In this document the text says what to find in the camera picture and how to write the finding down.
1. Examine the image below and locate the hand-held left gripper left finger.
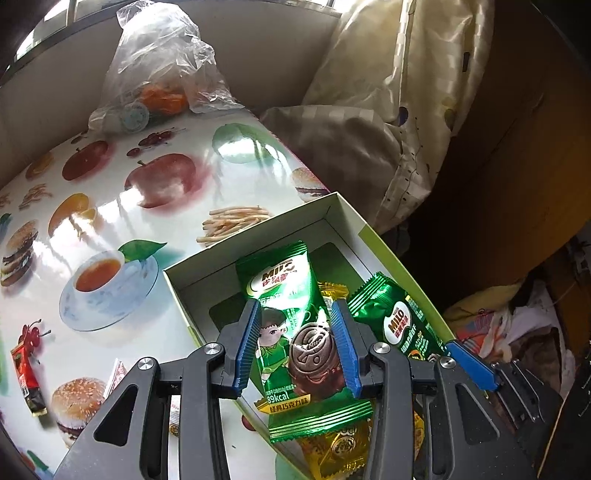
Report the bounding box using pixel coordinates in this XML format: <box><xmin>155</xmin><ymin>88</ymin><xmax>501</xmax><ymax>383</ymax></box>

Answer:
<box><xmin>53</xmin><ymin>299</ymin><xmax>263</xmax><ymax>480</ymax></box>

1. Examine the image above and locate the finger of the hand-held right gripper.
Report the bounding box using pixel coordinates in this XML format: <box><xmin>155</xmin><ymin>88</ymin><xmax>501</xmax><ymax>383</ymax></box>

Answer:
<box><xmin>444</xmin><ymin>339</ymin><xmax>525</xmax><ymax>398</ymax></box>

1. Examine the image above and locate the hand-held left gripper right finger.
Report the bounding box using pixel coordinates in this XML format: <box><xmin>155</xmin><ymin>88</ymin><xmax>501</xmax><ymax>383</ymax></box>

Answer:
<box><xmin>329</xmin><ymin>300</ymin><xmax>539</xmax><ymax>480</ymax></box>

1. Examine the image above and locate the yellow candy packet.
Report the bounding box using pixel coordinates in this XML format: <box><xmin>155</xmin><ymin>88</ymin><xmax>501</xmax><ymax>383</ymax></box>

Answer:
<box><xmin>318</xmin><ymin>281</ymin><xmax>350</xmax><ymax>326</ymax></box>

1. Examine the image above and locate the green foil snack packet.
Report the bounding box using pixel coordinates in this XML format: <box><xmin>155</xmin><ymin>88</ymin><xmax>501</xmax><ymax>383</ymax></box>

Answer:
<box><xmin>235</xmin><ymin>240</ymin><xmax>374</xmax><ymax>445</ymax></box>
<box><xmin>347</xmin><ymin>272</ymin><xmax>452</xmax><ymax>367</ymax></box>

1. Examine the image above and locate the long gold snack bar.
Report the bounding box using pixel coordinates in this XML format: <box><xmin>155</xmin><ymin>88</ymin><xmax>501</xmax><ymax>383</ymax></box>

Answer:
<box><xmin>412</xmin><ymin>410</ymin><xmax>426</xmax><ymax>459</ymax></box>
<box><xmin>295</xmin><ymin>422</ymin><xmax>372</xmax><ymax>480</ymax></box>

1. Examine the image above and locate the green cardboard box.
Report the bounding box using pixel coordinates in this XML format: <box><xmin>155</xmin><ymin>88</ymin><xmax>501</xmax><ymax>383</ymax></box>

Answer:
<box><xmin>163</xmin><ymin>191</ymin><xmax>455</xmax><ymax>480</ymax></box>

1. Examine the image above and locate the yellow cloth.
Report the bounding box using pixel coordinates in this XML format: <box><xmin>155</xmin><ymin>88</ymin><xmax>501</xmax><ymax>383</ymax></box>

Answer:
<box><xmin>442</xmin><ymin>282</ymin><xmax>525</xmax><ymax>326</ymax></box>

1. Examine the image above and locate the beige pillow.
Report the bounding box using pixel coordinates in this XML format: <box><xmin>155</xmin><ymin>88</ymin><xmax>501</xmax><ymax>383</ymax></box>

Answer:
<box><xmin>261</xmin><ymin>105</ymin><xmax>407</xmax><ymax>234</ymax></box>

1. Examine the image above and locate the small red snack packet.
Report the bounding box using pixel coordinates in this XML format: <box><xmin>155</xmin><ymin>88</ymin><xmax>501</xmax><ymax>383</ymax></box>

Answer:
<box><xmin>10</xmin><ymin>344</ymin><xmax>49</xmax><ymax>418</ymax></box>

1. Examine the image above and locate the brown wooden cabinet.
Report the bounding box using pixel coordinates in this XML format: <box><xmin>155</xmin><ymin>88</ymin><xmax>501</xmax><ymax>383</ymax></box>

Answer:
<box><xmin>406</xmin><ymin>0</ymin><xmax>591</xmax><ymax>324</ymax></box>

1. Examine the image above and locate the pale green round lid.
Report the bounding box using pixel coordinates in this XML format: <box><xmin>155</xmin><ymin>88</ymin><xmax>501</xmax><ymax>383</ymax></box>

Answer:
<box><xmin>119</xmin><ymin>103</ymin><xmax>151</xmax><ymax>133</ymax></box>

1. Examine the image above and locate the orange wrapped item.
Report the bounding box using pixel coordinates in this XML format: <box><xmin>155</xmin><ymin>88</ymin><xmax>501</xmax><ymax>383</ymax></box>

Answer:
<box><xmin>139</xmin><ymin>83</ymin><xmax>191</xmax><ymax>114</ymax></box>

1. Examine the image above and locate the beige quilt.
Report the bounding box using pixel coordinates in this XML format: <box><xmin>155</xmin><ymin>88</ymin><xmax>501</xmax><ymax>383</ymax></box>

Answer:
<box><xmin>302</xmin><ymin>0</ymin><xmax>496</xmax><ymax>232</ymax></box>

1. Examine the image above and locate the clear plastic bag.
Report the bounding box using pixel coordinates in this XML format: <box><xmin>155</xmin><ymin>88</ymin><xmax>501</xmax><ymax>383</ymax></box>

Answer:
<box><xmin>88</xmin><ymin>0</ymin><xmax>245</xmax><ymax>134</ymax></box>

